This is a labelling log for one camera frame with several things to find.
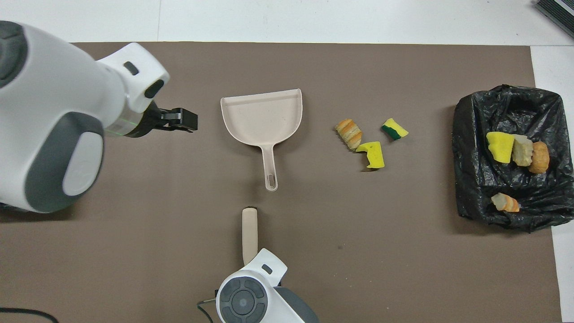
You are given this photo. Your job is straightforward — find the pale lumpy bread chunk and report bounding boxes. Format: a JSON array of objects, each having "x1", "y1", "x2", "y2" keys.
[{"x1": 491, "y1": 193, "x2": 520, "y2": 213}]

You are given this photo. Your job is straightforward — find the brown oval bread roll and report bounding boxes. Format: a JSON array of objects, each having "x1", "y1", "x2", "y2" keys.
[{"x1": 528, "y1": 141, "x2": 550, "y2": 175}]

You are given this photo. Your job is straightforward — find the pale cut bread chunk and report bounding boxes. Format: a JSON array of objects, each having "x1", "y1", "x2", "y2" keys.
[{"x1": 512, "y1": 135, "x2": 534, "y2": 167}]

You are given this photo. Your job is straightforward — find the beige hand brush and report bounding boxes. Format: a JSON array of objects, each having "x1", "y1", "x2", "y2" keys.
[{"x1": 242, "y1": 207, "x2": 259, "y2": 266}]

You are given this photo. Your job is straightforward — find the beige plastic dustpan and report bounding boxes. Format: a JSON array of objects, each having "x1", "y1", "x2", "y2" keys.
[{"x1": 220, "y1": 88, "x2": 303, "y2": 192}]

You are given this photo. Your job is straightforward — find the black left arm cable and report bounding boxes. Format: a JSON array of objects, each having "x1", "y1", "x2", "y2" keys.
[{"x1": 0, "y1": 307, "x2": 60, "y2": 323}]

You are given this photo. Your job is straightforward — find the striped croissant bread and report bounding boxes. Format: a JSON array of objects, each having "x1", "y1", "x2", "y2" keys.
[{"x1": 335, "y1": 118, "x2": 363, "y2": 151}]

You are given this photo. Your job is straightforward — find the dark ribbed object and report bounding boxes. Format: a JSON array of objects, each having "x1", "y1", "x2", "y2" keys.
[{"x1": 535, "y1": 0, "x2": 574, "y2": 39}]

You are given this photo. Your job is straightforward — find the black bag-lined trash bin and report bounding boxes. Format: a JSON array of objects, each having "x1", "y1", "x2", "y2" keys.
[{"x1": 452, "y1": 84, "x2": 574, "y2": 233}]

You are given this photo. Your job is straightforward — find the plain yellow sponge wedge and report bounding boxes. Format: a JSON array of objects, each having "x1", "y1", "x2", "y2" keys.
[{"x1": 487, "y1": 131, "x2": 515, "y2": 164}]

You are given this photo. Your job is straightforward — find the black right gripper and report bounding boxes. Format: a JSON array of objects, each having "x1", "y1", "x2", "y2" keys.
[{"x1": 128, "y1": 101, "x2": 198, "y2": 138}]

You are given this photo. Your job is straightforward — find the yellow and green sponge piece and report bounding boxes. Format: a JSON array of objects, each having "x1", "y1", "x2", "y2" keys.
[{"x1": 382, "y1": 118, "x2": 409, "y2": 141}]

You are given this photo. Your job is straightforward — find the brown table mat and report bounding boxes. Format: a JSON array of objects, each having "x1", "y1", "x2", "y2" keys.
[{"x1": 0, "y1": 43, "x2": 562, "y2": 323}]

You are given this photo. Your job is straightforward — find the notched yellow sponge piece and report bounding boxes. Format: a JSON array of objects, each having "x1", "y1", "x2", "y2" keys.
[{"x1": 356, "y1": 141, "x2": 385, "y2": 169}]

